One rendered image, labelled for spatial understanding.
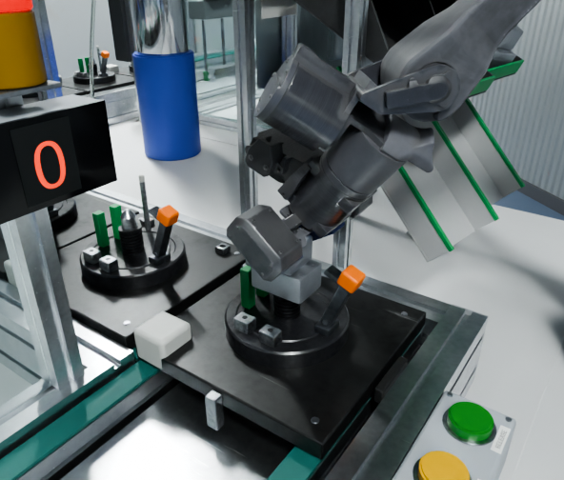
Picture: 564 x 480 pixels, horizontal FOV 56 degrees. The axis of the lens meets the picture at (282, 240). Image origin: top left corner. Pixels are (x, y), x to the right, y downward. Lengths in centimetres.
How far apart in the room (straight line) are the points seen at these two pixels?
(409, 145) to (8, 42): 30
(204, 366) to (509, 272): 61
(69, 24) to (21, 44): 391
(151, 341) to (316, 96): 31
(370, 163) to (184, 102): 104
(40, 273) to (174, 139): 98
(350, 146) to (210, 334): 28
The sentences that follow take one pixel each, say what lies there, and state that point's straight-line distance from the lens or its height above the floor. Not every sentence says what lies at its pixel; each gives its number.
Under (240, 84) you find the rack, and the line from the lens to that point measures 79.
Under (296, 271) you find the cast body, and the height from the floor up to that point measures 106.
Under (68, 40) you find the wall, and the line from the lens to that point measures 435.
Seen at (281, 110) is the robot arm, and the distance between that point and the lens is 42.
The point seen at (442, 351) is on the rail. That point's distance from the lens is 63.
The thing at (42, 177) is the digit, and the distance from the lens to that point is 45.
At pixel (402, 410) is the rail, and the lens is 56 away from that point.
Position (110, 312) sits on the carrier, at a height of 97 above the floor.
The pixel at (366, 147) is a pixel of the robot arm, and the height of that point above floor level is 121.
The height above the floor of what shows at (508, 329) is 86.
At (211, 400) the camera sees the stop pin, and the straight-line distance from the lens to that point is 54.
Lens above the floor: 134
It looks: 28 degrees down
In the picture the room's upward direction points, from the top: straight up
